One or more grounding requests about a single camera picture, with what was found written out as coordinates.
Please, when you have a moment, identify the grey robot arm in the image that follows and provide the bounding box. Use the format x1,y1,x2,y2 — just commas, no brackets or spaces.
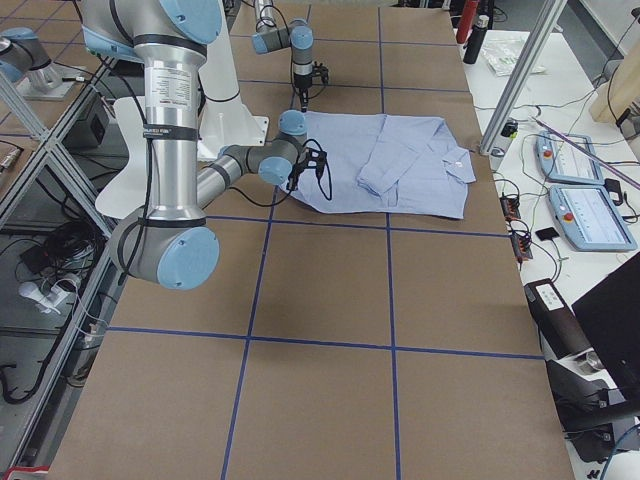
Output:
80,1,307,290
252,1,316,112

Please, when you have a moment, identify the red bottle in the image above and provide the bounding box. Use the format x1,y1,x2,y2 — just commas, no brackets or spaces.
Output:
456,0,479,45

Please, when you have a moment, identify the black water bottle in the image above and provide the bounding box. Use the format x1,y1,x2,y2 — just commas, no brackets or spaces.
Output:
463,15,490,65

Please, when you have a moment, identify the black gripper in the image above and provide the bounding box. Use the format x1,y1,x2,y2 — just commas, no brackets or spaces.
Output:
286,160,307,191
293,73,312,112

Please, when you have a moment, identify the blue teach pendant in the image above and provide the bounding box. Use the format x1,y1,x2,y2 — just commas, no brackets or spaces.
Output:
534,130,604,185
549,184,637,252

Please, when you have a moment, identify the upper blue teach pendant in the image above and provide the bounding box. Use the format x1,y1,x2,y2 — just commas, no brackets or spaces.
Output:
534,130,604,185

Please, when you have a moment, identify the blue striped button shirt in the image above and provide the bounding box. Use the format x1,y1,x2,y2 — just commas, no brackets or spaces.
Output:
292,112,476,220

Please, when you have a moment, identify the lower blue teach pendant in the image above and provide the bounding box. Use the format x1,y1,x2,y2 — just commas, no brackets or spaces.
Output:
549,184,637,252

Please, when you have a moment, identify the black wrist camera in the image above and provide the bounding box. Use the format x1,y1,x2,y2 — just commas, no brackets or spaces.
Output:
301,147,327,179
312,62,329,86

